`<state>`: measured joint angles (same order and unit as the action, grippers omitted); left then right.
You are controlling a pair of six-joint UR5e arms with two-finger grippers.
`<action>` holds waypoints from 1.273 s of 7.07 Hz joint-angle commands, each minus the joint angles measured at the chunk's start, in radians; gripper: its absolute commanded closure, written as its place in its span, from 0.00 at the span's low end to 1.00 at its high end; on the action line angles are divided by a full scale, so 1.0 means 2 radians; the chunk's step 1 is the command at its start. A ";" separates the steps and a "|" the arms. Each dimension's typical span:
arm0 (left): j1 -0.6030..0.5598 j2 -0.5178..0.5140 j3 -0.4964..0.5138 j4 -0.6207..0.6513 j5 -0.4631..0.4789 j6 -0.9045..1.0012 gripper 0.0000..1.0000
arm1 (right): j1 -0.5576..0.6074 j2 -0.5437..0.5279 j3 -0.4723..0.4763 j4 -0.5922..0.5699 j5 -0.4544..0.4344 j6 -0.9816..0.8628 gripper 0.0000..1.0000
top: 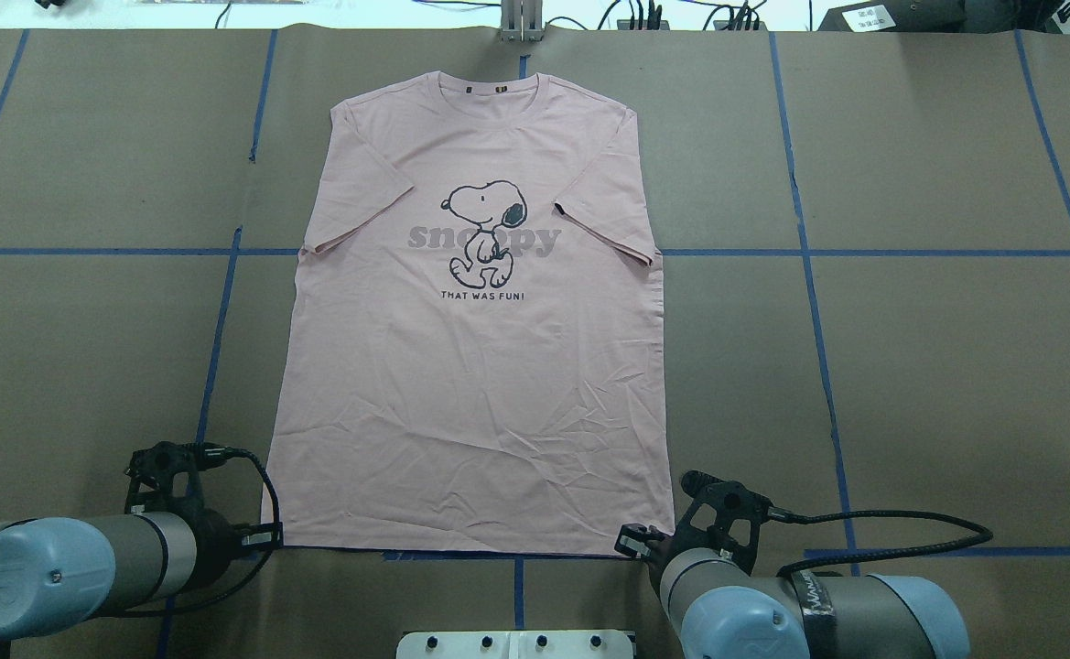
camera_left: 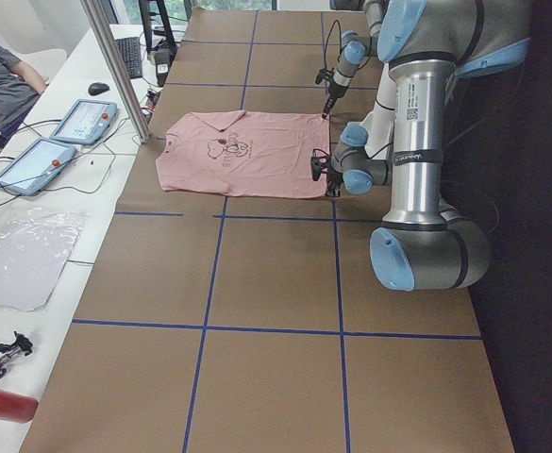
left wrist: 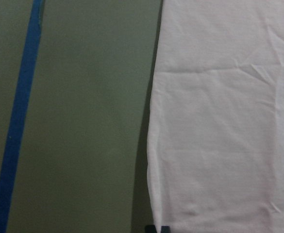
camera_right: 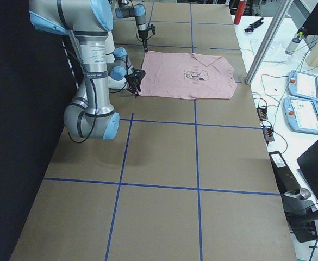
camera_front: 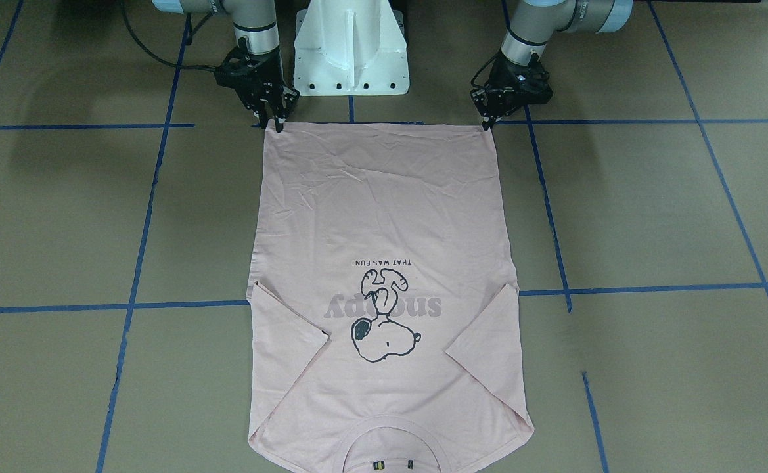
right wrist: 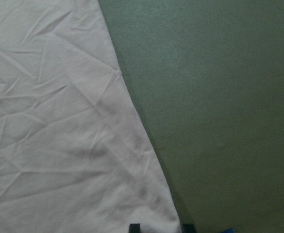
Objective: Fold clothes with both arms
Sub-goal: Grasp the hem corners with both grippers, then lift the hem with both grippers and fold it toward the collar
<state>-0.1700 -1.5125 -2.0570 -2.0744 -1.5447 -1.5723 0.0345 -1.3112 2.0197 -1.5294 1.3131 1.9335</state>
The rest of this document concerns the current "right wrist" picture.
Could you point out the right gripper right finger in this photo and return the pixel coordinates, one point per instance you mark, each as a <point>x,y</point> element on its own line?
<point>188,228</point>

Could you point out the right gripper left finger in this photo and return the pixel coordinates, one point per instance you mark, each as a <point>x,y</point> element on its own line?
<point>134,228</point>

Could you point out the pink Snoopy t-shirt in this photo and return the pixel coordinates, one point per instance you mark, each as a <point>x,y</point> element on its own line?
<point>74,155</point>

